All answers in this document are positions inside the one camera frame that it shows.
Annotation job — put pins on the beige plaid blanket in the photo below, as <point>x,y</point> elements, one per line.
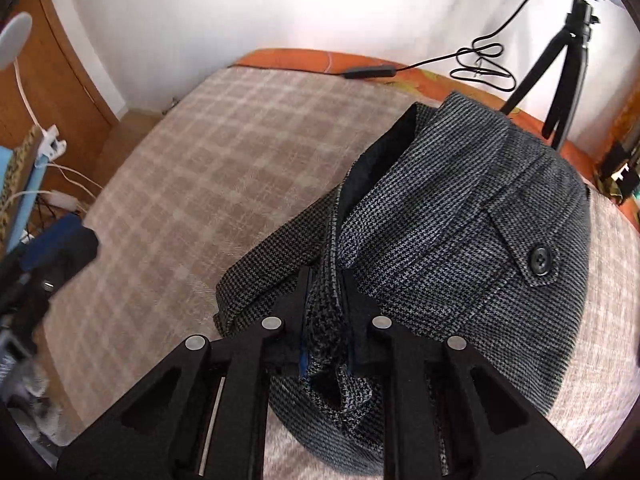
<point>200,170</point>

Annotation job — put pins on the black tripod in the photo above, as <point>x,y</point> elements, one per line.
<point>565,70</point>

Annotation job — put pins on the light blue board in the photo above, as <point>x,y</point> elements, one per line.
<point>22,195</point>

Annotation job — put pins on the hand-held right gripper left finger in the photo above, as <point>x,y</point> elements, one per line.
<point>301,360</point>

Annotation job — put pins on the white round desk lamp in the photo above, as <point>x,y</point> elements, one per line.
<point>14,35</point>

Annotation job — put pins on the wooden wardrobe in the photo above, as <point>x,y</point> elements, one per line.
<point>55,60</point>

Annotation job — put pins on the white clamp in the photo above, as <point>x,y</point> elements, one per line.
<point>50,144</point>

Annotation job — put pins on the leopard print cloth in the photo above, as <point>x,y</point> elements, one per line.
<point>22,157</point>

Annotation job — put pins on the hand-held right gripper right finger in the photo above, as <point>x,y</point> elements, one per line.
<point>351,357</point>

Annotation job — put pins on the grey houndstooth pants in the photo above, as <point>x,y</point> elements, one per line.
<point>450,240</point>

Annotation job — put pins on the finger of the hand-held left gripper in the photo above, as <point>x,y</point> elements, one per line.
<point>62,250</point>

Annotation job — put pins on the white power strip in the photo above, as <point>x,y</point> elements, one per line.
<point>64,200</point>

